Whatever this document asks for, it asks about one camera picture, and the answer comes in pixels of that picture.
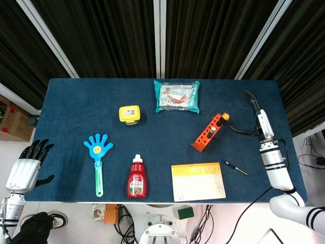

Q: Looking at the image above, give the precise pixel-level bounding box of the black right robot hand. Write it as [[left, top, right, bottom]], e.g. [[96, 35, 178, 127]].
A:
[[230, 89, 276, 142]]

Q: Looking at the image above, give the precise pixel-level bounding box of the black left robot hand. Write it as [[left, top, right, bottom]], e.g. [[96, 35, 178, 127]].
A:
[[5, 139, 55, 195]]

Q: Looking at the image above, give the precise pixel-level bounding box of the orange-capped black screwdriver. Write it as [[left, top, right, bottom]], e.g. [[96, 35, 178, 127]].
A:
[[215, 113, 231, 128]]

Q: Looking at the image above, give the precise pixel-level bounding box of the small black precision screwdriver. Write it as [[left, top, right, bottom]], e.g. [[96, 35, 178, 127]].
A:
[[224, 160, 248, 176]]

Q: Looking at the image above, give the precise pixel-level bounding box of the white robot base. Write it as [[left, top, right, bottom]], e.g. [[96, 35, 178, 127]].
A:
[[138, 203, 189, 244]]

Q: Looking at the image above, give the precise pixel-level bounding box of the blue hand clapper toy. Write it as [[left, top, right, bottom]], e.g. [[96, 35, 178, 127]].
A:
[[83, 134, 114, 198]]

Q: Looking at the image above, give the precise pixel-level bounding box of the brown cardboard box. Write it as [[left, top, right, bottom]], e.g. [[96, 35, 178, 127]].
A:
[[0, 95, 35, 142]]

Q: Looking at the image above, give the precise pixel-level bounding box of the black white sneaker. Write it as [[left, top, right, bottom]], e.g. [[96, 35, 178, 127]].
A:
[[20, 210, 69, 230]]

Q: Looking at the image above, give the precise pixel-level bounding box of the black trouser leg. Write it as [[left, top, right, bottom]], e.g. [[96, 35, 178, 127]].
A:
[[11, 212, 53, 244]]

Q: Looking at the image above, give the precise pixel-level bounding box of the printed picture card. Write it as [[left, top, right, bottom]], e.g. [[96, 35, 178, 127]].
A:
[[91, 203, 106, 222]]

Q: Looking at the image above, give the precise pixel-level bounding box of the yellow white Lexicon book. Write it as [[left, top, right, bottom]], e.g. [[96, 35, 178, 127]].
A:
[[171, 162, 226, 203]]

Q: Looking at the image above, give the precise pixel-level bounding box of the teal snack packet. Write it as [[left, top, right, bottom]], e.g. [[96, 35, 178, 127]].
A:
[[153, 80, 201, 114]]

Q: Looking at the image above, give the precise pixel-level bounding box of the orange box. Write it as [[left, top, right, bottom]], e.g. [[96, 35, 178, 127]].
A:
[[104, 203, 120, 225]]

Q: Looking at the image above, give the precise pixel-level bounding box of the blue table cloth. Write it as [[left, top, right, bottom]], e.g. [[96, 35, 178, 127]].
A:
[[25, 78, 308, 203]]

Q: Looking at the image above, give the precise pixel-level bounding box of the red ketchup bottle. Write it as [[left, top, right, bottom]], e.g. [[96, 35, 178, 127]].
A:
[[126, 154, 150, 199]]

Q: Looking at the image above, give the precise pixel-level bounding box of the green foam block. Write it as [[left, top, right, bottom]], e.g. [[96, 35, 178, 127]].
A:
[[177, 207, 194, 220]]

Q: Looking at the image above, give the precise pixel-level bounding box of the yellow-lidded green container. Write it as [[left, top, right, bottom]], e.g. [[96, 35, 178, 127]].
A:
[[118, 105, 142, 127]]

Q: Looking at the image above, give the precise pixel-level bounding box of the black pleated curtain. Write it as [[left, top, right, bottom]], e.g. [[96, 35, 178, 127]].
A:
[[0, 0, 325, 137]]

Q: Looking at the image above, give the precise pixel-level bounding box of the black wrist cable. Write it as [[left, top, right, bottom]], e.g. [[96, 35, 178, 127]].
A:
[[276, 138, 290, 174]]

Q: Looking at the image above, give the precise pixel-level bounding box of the white frame beam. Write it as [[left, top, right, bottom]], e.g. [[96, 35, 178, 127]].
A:
[[0, 82, 43, 115], [291, 124, 325, 139]]

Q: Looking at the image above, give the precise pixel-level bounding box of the black cable bundle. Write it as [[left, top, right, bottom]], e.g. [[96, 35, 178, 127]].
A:
[[297, 137, 325, 169], [114, 203, 138, 244], [187, 203, 214, 244]]

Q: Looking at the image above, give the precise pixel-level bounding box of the orange tool holder rack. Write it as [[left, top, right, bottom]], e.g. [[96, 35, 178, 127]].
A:
[[190, 113, 228, 153]]

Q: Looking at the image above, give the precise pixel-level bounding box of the long black cable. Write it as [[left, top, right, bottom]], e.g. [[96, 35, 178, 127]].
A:
[[230, 187, 274, 244]]

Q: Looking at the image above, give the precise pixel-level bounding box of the white metal frame post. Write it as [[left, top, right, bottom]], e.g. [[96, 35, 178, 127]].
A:
[[153, 0, 167, 79], [233, 0, 293, 81], [15, 0, 80, 79]]

